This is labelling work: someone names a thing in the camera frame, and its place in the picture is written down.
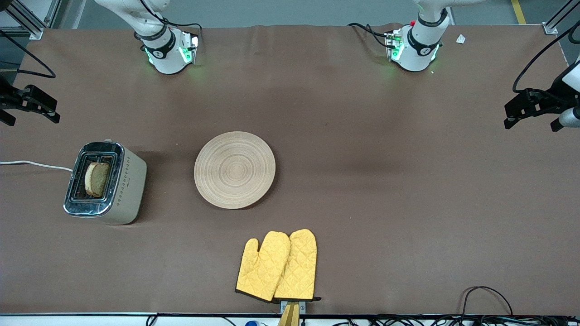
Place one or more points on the yellow floor tape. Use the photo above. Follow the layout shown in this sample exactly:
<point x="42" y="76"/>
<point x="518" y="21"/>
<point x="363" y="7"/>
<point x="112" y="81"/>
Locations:
<point x="519" y="12"/>

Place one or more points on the brown table cover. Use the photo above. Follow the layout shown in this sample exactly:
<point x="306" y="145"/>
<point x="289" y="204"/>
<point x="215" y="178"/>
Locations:
<point x="344" y="117"/>

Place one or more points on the aluminium frame profile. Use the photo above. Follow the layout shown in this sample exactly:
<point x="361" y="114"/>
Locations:
<point x="550" y="28"/>
<point x="35" y="31"/>

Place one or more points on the small white paper scrap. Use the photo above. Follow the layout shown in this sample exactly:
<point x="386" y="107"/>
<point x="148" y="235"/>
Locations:
<point x="461" y="39"/>

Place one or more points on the beige chrome two-slot toaster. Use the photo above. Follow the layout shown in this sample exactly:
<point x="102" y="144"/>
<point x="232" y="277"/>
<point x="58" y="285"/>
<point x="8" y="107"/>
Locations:
<point x="129" y="185"/>

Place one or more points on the small metal bracket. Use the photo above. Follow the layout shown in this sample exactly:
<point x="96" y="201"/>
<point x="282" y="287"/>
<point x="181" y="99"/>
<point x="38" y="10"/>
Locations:
<point x="302" y="307"/>

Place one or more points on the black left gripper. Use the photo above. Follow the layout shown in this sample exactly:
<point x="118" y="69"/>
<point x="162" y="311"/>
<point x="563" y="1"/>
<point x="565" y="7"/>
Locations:
<point x="547" y="100"/>

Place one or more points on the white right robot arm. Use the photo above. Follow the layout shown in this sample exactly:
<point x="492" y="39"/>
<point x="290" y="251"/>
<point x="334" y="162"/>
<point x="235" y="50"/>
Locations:
<point x="165" y="59"/>

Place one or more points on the round wooden plate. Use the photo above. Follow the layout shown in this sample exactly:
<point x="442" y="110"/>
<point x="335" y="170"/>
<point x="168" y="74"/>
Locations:
<point x="234" y="170"/>

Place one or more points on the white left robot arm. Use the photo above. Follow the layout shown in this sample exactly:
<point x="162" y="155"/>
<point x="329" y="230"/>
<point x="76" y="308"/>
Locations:
<point x="417" y="52"/>

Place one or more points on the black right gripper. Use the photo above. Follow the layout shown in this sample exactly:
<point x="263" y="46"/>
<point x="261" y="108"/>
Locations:
<point x="10" y="100"/>

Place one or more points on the yellow quilted oven mitt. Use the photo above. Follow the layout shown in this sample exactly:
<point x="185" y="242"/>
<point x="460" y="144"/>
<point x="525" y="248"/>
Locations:
<point x="300" y="267"/>
<point x="263" y="267"/>

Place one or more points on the brown toast slice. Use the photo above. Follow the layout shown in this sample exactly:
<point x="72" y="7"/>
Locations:
<point x="97" y="179"/>

